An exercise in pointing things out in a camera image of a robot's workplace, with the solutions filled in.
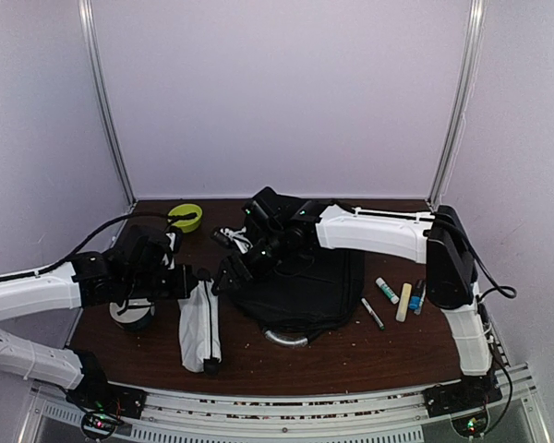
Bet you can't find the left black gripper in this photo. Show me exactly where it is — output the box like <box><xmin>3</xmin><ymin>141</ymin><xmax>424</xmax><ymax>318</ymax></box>
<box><xmin>124</xmin><ymin>262</ymin><xmax>198</xmax><ymax>300</ymax></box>

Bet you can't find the white zippered pencil pouch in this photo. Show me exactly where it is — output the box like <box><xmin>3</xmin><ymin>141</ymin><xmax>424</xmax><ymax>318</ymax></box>
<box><xmin>177</xmin><ymin>279</ymin><xmax>223</xmax><ymax>377</ymax></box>

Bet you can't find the black student backpack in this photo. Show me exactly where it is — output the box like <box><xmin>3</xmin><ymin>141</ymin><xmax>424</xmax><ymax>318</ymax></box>
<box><xmin>229</xmin><ymin>187</ymin><xmax>365</xmax><ymax>333</ymax></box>

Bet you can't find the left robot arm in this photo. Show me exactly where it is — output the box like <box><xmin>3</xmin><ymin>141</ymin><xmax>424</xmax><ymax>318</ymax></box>
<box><xmin>0</xmin><ymin>225</ymin><xmax>221</xmax><ymax>410</ymax></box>

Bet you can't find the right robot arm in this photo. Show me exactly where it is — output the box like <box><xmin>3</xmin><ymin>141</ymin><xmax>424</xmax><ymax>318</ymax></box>
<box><xmin>213</xmin><ymin>186</ymin><xmax>494</xmax><ymax>408</ymax></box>

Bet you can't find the green plastic bowl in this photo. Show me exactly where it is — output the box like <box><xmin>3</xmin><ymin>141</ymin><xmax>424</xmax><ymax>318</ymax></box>
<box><xmin>167</xmin><ymin>203</ymin><xmax>203</xmax><ymax>233</ymax></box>

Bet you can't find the black green marker pen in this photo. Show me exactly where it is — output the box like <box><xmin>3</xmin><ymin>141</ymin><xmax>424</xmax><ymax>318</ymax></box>
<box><xmin>361</xmin><ymin>297</ymin><xmax>385</xmax><ymax>330</ymax></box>

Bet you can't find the white green glue stick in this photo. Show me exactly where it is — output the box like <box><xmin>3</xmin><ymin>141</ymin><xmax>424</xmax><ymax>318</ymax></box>
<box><xmin>375</xmin><ymin>277</ymin><xmax>400</xmax><ymax>305</ymax></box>

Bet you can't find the left round circuit board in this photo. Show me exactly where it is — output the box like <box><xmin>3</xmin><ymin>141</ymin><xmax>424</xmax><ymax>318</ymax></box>
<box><xmin>80</xmin><ymin>411</ymin><xmax>121</xmax><ymax>439</ymax></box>

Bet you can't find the round circuit board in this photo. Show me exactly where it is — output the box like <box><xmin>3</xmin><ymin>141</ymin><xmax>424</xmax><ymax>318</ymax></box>
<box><xmin>80</xmin><ymin>411</ymin><xmax>121</xmax><ymax>439</ymax></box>
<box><xmin>451</xmin><ymin>409</ymin><xmax>490</xmax><ymax>439</ymax></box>

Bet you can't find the cream yellow highlighter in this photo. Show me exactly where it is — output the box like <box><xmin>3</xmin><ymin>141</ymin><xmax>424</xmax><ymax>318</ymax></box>
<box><xmin>395</xmin><ymin>282</ymin><xmax>412</xmax><ymax>323</ymax></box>

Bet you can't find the blue black marker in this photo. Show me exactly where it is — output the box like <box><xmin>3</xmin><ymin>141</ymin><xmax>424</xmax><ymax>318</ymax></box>
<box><xmin>408</xmin><ymin>279</ymin><xmax>426</xmax><ymax>311</ymax></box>

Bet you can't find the black white pen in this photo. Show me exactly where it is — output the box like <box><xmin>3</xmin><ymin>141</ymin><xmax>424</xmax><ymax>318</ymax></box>
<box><xmin>414</xmin><ymin>284</ymin><xmax>427</xmax><ymax>315</ymax></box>

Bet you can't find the right round circuit board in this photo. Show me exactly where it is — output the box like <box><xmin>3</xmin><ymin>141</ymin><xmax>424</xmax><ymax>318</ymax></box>
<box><xmin>451</xmin><ymin>409</ymin><xmax>490</xmax><ymax>439</ymax></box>

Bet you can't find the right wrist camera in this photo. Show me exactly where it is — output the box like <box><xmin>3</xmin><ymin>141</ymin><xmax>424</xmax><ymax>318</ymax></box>
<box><xmin>211</xmin><ymin>227</ymin><xmax>253</xmax><ymax>254</ymax></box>

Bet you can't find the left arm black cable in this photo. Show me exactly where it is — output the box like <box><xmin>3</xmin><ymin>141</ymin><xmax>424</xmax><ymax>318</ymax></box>
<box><xmin>0</xmin><ymin>210</ymin><xmax>199</xmax><ymax>287</ymax></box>

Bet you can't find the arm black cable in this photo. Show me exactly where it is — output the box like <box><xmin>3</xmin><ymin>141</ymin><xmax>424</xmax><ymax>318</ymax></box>
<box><xmin>0</xmin><ymin>210</ymin><xmax>199</xmax><ymax>287</ymax></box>
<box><xmin>436</xmin><ymin>216</ymin><xmax>518</xmax><ymax>416</ymax></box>

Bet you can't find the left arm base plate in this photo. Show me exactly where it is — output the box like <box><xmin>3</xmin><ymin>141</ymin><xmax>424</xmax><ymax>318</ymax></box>
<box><xmin>66</xmin><ymin>382</ymin><xmax>147</xmax><ymax>419</ymax></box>

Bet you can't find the right aluminium frame post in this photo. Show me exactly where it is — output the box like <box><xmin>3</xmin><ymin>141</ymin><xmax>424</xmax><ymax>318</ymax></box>
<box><xmin>427</xmin><ymin>0</ymin><xmax>488</xmax><ymax>210</ymax></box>

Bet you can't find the aluminium frame post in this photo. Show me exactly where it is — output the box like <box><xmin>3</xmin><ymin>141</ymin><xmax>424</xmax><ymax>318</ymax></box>
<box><xmin>427</xmin><ymin>0</ymin><xmax>488</xmax><ymax>210</ymax></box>
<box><xmin>78</xmin><ymin>0</ymin><xmax>137</xmax><ymax>206</ymax></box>

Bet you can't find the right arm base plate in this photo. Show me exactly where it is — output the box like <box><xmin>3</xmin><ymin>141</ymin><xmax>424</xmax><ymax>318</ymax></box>
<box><xmin>422</xmin><ymin>378</ymin><xmax>502</xmax><ymax>418</ymax></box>

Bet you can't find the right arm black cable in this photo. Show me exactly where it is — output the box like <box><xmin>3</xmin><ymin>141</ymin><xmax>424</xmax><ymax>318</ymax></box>
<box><xmin>436</xmin><ymin>216</ymin><xmax>518</xmax><ymax>416</ymax></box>

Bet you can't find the left aluminium frame post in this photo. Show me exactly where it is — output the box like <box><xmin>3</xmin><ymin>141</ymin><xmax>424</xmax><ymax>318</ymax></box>
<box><xmin>78</xmin><ymin>0</ymin><xmax>137</xmax><ymax>206</ymax></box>

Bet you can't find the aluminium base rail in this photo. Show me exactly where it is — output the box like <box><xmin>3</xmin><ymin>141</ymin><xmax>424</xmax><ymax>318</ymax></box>
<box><xmin>16</xmin><ymin>362</ymin><xmax>553</xmax><ymax>443</ymax></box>

